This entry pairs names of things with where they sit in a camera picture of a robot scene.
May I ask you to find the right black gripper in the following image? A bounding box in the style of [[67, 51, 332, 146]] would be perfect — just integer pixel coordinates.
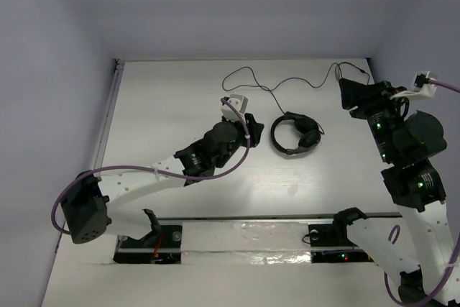
[[338, 75, 407, 161]]

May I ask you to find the thin black headphone cable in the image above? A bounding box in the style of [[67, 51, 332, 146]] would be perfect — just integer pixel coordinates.
[[221, 62, 372, 114]]

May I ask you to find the black over-ear headphones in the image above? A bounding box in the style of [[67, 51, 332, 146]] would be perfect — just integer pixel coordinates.
[[270, 111, 325, 156]]

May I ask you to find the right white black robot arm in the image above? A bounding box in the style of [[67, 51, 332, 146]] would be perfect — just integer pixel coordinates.
[[331, 73, 459, 306]]

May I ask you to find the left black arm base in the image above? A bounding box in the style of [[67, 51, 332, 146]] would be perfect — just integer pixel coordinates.
[[113, 224, 183, 265]]

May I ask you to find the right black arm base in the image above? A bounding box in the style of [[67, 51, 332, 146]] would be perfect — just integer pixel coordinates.
[[302, 224, 373, 264]]

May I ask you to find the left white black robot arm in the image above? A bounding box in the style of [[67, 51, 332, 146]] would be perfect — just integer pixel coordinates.
[[51, 113, 265, 245]]

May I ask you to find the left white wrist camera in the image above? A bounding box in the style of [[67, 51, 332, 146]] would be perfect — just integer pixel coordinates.
[[221, 94, 248, 122]]

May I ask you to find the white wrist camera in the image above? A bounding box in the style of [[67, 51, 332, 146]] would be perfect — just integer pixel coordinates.
[[390, 71, 438, 101], [221, 94, 248, 122]]

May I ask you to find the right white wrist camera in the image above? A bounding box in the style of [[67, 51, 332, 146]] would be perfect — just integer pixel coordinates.
[[390, 71, 438, 101]]

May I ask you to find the aluminium mounting rail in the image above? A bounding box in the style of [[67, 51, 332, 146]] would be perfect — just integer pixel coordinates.
[[154, 212, 403, 222]]

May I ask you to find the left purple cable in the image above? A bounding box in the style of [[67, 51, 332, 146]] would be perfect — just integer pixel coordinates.
[[51, 97, 252, 234]]

